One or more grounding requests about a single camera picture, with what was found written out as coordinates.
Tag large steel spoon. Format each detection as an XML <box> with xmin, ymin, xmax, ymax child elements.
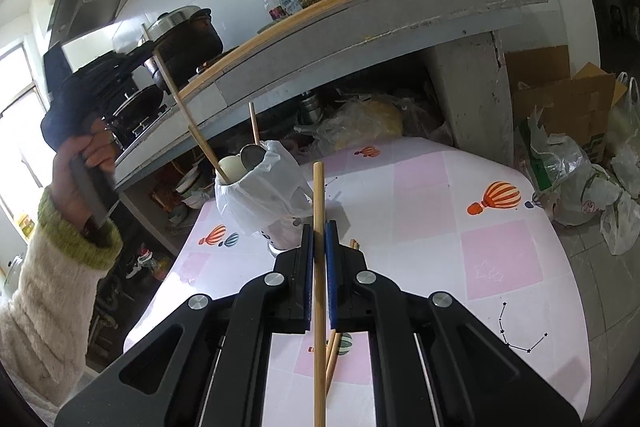
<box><xmin>240</xmin><ymin>144</ymin><xmax>266</xmax><ymax>171</ymax></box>

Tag white plastic bag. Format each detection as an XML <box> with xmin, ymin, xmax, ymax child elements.
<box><xmin>215</xmin><ymin>141</ymin><xmax>314</xmax><ymax>234</ymax></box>

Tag cardboard box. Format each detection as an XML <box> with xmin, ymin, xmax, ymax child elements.
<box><xmin>504</xmin><ymin>46</ymin><xmax>627</xmax><ymax>162</ymax></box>

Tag steel utensil holder cup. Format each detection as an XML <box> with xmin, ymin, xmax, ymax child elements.
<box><xmin>262</xmin><ymin>216</ymin><xmax>304</xmax><ymax>258</ymax></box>

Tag person's left hand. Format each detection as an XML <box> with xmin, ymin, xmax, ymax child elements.
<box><xmin>50</xmin><ymin>119</ymin><xmax>118</xmax><ymax>232</ymax></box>

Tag cooking oil bottle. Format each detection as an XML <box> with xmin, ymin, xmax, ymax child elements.
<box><xmin>138</xmin><ymin>244</ymin><xmax>171</xmax><ymax>281</ymax></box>

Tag black wok pan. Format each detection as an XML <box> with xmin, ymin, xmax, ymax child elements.
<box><xmin>107</xmin><ymin>84</ymin><xmax>164</xmax><ymax>133</ymax></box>

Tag stack of bowls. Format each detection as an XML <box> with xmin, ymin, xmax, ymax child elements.
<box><xmin>175</xmin><ymin>165</ymin><xmax>214</xmax><ymax>210</ymax></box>

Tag cream plastic ladle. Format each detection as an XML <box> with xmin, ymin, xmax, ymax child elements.
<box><xmin>219</xmin><ymin>155</ymin><xmax>247</xmax><ymax>184</ymax></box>

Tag fluffy white sleeve forearm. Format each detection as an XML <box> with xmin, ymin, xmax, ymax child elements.
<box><xmin>1</xmin><ymin>190</ymin><xmax>122</xmax><ymax>425</ymax></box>

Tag clear sauce bottle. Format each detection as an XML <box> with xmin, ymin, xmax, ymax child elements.
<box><xmin>262</xmin><ymin>0</ymin><xmax>288</xmax><ymax>22</ymax></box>

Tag large black stock pot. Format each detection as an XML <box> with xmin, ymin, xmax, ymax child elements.
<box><xmin>148</xmin><ymin>5</ymin><xmax>224</xmax><ymax>90</ymax></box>

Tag plastic bags on floor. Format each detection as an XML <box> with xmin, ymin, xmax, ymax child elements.
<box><xmin>514</xmin><ymin>74</ymin><xmax>640</xmax><ymax>257</ymax></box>

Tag yellowish plastic bag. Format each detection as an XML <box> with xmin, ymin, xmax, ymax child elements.
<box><xmin>294</xmin><ymin>95</ymin><xmax>426</xmax><ymax>153</ymax></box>

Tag wooden cutting board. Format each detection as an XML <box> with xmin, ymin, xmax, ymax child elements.
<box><xmin>179</xmin><ymin>0</ymin><xmax>354</xmax><ymax>100</ymax></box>

